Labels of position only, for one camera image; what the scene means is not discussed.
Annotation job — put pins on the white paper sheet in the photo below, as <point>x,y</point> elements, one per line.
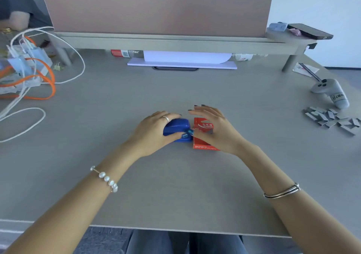
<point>186,57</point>

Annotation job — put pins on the white paper packet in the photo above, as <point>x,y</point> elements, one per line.
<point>301,70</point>

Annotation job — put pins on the clear white label bottle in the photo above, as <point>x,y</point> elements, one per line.
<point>245,57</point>

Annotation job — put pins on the grey white handheld controller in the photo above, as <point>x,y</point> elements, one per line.
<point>328,88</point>

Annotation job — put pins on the red label bottle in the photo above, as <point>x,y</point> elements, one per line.
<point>120,53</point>

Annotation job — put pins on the person's right forearm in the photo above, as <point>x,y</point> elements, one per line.
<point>290,203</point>

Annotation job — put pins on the gold binder clip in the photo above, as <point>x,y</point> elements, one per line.
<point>58,66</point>

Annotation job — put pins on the pile of grey staple strips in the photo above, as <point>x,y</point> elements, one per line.
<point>330,118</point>

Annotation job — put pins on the black flat device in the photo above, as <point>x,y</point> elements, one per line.
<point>174,69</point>

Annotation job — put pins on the person's right thumb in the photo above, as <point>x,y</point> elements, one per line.
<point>198,134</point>

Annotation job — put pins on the black pen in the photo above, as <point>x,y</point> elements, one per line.
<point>310,72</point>

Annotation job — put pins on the white power strip with chargers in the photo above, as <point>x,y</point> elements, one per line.
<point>19,64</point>

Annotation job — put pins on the person's blue jeans legs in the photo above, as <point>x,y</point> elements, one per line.
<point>186,244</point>

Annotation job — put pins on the silver bangle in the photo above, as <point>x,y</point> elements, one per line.
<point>283,193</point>

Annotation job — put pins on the person's left forearm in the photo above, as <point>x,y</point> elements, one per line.
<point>76,203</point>

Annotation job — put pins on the light blue small case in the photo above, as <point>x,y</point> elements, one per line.
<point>277,26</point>

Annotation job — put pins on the black smartphone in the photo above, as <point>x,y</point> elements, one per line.
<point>310,31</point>

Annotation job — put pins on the brown flat panel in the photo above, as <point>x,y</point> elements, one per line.
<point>158,5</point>

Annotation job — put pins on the person's left hand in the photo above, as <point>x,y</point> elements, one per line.
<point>148,134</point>

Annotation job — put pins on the red staple box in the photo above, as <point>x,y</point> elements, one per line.
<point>200,143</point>

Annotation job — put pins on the grey desk riser shelf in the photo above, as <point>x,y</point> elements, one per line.
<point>174,44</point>

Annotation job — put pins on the pink small item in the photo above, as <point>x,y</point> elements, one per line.
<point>295,32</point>

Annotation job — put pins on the person's right hand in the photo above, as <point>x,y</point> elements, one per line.
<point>222,134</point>

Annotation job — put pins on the person's left thumb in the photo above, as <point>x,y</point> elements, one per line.
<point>182,135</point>

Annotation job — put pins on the lavender flat board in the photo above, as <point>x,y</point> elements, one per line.
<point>183,65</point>

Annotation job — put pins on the blue stapler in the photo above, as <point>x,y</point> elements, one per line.
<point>177,126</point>

